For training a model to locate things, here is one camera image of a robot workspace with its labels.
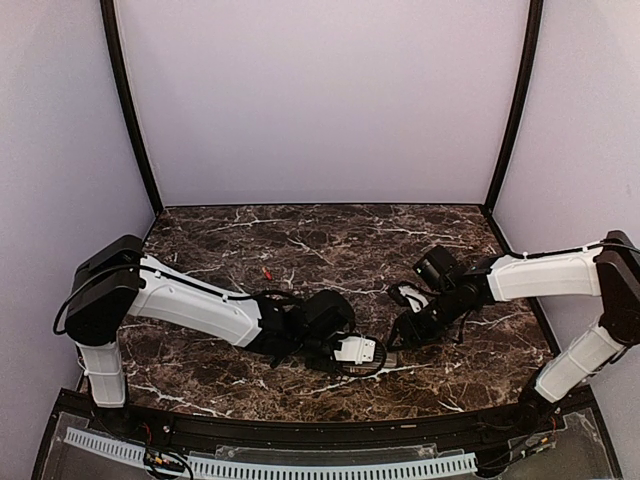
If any right black frame post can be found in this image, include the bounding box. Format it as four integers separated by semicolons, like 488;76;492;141
483;0;544;217

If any white slotted cable duct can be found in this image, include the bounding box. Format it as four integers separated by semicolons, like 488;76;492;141
64;427;477;479

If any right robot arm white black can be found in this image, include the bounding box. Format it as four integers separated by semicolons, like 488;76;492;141
387;230;639;434

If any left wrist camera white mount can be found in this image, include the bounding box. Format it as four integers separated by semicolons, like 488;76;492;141
333;335;387;368

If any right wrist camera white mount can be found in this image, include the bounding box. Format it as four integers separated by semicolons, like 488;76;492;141
387;282;429;313

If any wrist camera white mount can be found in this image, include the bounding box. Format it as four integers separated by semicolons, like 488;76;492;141
333;335;387;368
387;282;429;313

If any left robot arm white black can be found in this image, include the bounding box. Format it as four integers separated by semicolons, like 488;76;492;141
53;235;375;436

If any black frame post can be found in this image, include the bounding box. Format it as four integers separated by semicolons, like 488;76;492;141
483;0;544;217
99;0;164;217

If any left black frame post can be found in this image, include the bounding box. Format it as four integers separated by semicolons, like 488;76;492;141
99;0;164;217

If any white remote control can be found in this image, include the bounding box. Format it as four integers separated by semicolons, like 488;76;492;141
347;352;398;377

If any black front rail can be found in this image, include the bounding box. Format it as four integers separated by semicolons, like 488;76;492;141
54;384;596;454

